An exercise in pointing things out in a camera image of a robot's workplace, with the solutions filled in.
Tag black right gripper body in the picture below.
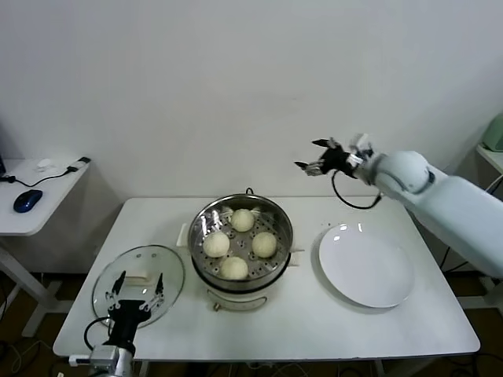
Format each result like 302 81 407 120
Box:
321 148 360 176

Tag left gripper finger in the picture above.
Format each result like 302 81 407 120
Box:
141 273 165 312
105 269 127 311

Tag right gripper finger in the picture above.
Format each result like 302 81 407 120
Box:
311 137 343 152
293 159 327 178

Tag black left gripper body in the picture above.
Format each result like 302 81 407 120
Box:
107 300 152 347

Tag glass lid with cream handle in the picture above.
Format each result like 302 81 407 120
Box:
91 245 186 330

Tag white steamed baozi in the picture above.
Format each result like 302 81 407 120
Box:
229 207 255 232
250 231 278 259
219 255 249 280
202 231 230 259

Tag stainless steel steamer basket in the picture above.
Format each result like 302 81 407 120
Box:
187 194 294 286

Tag white round plate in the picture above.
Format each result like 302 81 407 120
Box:
317 223 416 309

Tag white side desk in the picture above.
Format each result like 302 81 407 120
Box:
0 158 92 339

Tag blue computer mouse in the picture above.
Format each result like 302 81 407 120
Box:
13 189 43 214

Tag pale green appliance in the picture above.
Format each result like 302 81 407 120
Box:
482 113 503 153

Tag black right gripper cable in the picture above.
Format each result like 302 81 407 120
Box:
331 170 383 210

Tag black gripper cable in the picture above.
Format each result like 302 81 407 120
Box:
83 317 113 350
331 170 383 210

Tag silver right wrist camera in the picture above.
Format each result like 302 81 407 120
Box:
347 132 376 166

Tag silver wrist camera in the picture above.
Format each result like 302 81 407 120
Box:
89 344 119 370
347 132 376 166

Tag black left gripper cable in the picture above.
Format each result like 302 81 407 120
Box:
83 317 113 350

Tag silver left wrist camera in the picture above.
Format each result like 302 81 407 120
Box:
89 344 119 370

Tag black silver cable adapter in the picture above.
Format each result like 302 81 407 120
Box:
65 156 92 174

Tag black desk cable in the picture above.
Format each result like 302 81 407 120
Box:
0 167 75 189

